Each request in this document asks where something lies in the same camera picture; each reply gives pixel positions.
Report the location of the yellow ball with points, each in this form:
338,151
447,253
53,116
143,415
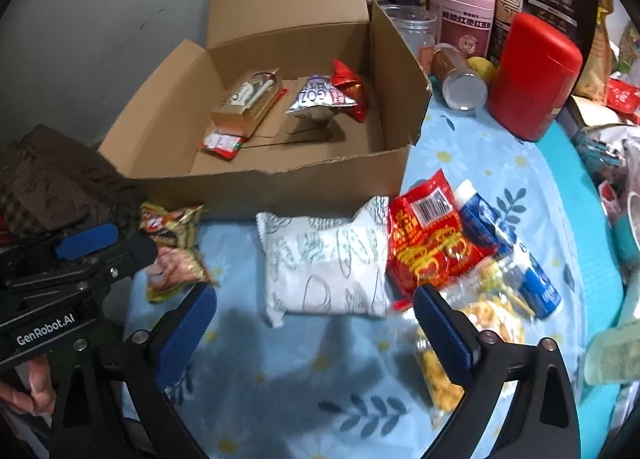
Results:
482,69

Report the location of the teal table cover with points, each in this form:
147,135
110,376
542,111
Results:
590,249

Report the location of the small red packet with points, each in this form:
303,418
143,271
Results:
622,99

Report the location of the brown cardboard box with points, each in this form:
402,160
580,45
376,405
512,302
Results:
300,189

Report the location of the gold snack box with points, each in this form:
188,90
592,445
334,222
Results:
240,114

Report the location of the red snack packet yellow print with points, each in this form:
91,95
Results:
430,239

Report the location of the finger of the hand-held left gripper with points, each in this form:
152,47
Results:
135,254
85,241

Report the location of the brown paper bag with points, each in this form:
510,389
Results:
595,54

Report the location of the checked cloth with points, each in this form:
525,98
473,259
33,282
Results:
107,219

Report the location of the brown and yellow snack packet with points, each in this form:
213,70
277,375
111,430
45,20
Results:
175,229

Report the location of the clear packet yellow snacks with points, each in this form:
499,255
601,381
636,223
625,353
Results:
495,319

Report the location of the red and white snack pack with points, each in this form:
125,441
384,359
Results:
220,144

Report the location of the red canister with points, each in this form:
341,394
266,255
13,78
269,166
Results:
535,74

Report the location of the silver purple snack packet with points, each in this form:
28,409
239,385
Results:
312,96

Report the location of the blue floral tablecloth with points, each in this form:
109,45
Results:
300,389

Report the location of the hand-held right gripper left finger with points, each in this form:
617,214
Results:
185,334

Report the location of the small clear bottle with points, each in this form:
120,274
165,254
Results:
462,89

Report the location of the clear plastic cup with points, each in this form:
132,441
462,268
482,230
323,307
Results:
415,29

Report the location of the red foil snack packet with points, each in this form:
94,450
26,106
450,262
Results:
350,84

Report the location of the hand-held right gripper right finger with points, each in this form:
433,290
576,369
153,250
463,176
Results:
445,339

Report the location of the blue tablet tube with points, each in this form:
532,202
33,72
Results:
537,284

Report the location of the white patterned snack packet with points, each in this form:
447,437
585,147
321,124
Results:
320,269

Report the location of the person's left hand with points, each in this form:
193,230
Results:
35,389

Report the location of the pink canister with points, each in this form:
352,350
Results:
460,14

